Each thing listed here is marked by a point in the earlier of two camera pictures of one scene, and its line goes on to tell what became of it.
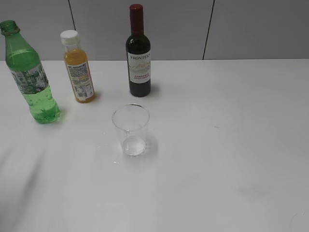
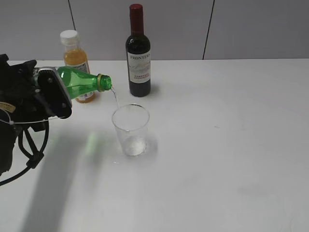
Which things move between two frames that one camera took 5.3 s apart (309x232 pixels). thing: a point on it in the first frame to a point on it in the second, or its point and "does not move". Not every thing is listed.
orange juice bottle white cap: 77,63 does not move
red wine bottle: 138,50 does not move
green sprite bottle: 24,64 to 78,82
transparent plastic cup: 131,121 does not move
